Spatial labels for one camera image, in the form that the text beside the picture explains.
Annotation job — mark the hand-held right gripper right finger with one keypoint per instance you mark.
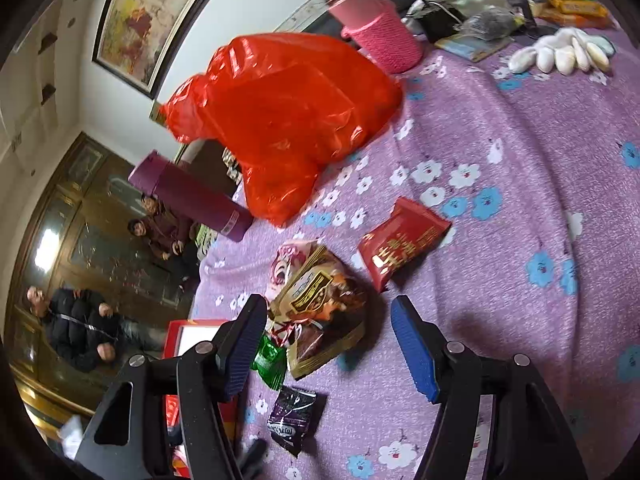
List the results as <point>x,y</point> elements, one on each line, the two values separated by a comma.
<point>412,350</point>

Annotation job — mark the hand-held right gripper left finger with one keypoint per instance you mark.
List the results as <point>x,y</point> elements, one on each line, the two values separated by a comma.
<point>240,345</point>

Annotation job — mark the green candy packet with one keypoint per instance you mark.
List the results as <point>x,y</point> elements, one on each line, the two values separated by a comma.
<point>267,360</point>

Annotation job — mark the red cardboard box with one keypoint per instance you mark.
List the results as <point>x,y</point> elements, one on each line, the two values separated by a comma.
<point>192,335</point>

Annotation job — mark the gold brown snack packet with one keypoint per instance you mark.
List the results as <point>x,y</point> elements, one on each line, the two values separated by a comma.
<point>325,320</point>

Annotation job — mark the pink snack packet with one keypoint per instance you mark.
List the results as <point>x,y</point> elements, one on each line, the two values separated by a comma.
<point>282,265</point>

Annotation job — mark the red snack packet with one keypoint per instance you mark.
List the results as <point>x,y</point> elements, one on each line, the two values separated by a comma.
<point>400,245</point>

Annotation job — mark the dark purple snack packet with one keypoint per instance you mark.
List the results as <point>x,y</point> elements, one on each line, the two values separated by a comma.
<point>295,417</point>

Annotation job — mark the purple thermos bottle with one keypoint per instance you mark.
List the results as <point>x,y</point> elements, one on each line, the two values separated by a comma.
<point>190,195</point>

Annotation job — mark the purple floral tablecloth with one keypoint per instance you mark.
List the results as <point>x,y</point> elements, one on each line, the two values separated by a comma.
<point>500,185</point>

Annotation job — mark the red plastic bag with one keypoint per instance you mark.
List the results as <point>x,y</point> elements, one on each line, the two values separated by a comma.
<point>280,110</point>

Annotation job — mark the blue booklet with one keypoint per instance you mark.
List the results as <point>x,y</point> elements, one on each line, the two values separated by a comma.
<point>472,49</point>

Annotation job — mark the pink bottle with knit sleeve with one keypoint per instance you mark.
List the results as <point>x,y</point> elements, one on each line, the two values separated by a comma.
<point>385,35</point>

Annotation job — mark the black box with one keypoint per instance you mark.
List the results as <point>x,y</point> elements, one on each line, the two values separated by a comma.
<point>440,22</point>

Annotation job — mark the grey mesh pouch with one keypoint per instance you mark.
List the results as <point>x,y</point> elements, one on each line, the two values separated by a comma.
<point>487,25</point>

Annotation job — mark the framed painting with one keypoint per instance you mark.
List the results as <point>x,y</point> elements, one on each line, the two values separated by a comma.
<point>135,25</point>

